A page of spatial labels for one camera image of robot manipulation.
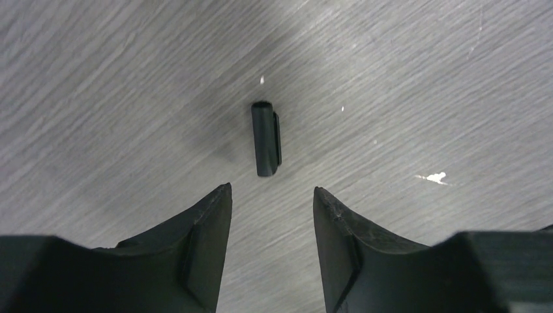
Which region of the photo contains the black marker cap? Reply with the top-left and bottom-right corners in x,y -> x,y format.
251,101 -> 282,177

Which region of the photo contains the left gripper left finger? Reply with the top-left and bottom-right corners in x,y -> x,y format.
1,184 -> 232,312

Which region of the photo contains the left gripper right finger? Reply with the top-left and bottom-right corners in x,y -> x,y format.
313,187 -> 552,312

